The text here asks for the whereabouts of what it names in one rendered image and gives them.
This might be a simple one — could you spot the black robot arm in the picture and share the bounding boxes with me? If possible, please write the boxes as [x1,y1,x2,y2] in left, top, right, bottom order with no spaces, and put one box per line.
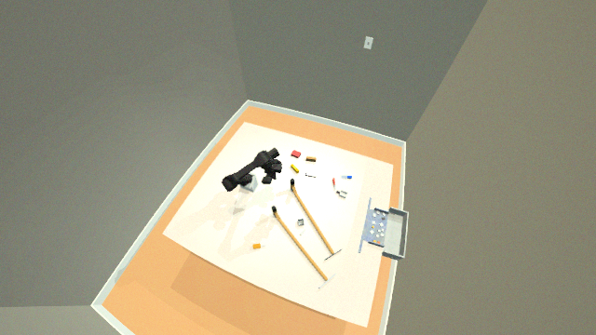
[221,147,282,192]

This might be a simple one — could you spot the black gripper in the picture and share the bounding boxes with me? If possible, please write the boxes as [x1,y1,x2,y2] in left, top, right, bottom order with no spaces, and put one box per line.
[261,159,278,184]

